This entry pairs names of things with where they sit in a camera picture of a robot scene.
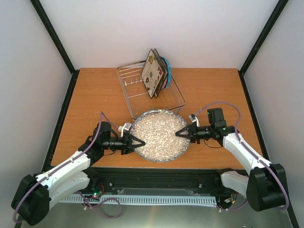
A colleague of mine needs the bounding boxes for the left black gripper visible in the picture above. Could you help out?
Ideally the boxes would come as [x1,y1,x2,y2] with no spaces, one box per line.
[103,132,146,155]

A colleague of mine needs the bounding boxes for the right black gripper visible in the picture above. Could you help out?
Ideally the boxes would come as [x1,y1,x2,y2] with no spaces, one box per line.
[176,122,214,144]

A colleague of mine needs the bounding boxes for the grey speckled round plate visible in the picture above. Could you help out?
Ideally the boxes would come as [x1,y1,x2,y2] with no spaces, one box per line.
[130,110,190,163]

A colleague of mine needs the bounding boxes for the chrome wire dish rack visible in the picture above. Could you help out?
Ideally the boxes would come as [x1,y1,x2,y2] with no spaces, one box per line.
[116,61,186,120]

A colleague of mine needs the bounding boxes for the blue polka dot plate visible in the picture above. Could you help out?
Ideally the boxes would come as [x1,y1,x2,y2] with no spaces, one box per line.
[161,57,172,89]

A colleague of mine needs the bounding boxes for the white square floral plate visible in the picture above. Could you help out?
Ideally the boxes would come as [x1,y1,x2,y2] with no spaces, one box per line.
[154,49,168,98]

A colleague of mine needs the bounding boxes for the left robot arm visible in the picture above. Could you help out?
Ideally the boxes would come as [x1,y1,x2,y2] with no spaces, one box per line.
[11,122,145,226]

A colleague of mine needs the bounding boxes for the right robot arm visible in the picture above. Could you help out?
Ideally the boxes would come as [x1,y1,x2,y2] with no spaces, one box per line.
[175,124,290,211]

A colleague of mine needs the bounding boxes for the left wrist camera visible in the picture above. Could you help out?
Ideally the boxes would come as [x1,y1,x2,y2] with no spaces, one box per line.
[118,123,132,137]

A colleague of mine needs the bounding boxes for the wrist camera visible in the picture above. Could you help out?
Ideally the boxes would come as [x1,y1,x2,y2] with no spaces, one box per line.
[118,123,132,137]
[188,107,226,129]

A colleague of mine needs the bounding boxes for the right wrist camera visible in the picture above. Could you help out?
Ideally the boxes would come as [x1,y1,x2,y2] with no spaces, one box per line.
[188,107,226,129]

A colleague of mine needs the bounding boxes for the black aluminium frame rail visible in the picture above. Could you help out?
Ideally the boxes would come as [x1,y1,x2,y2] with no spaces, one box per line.
[80,167,233,195]

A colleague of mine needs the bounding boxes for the light blue cable duct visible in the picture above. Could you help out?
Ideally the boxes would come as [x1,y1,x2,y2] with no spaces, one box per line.
[59,192,218,206]

